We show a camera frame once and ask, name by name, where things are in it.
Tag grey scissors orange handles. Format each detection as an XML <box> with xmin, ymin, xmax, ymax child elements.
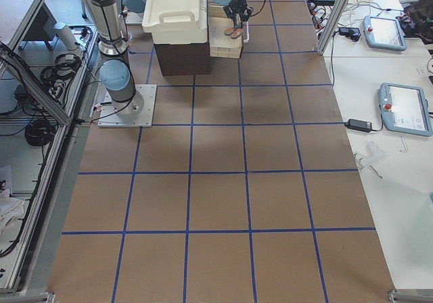
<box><xmin>224</xmin><ymin>27</ymin><xmax>243</xmax><ymax>39</ymax></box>

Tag wooden drawer with white handle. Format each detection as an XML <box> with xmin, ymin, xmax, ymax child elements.
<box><xmin>208</xmin><ymin>3</ymin><xmax>250</xmax><ymax>59</ymax></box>

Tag dark brown wooden cabinet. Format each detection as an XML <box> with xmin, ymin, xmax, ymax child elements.
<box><xmin>154</xmin><ymin>42</ymin><xmax>211</xmax><ymax>76</ymax></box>

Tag blue teach pendant far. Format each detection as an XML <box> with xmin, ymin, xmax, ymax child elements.
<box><xmin>363</xmin><ymin>16</ymin><xmax>407</xmax><ymax>51</ymax></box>

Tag blue teach pendant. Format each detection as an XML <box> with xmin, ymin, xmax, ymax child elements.
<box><xmin>363</xmin><ymin>16</ymin><xmax>407</xmax><ymax>51</ymax></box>
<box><xmin>378</xmin><ymin>83</ymin><xmax>432</xmax><ymax>137</ymax></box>

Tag black small power adapter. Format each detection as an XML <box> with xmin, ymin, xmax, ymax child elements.
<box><xmin>344</xmin><ymin>118</ymin><xmax>373</xmax><ymax>133</ymax></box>

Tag blue teach pendant near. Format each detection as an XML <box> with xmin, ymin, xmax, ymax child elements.
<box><xmin>378</xmin><ymin>83</ymin><xmax>432</xmax><ymax>137</ymax></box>

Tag clear plastic part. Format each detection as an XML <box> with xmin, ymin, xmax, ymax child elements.
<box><xmin>353</xmin><ymin>141</ymin><xmax>386</xmax><ymax>170</ymax></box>

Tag aluminium frame post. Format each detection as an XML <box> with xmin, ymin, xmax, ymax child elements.
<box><xmin>316</xmin><ymin>0</ymin><xmax>349</xmax><ymax>55</ymax></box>

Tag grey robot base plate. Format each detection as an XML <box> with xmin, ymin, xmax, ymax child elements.
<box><xmin>97</xmin><ymin>85</ymin><xmax>157</xmax><ymax>128</ymax></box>

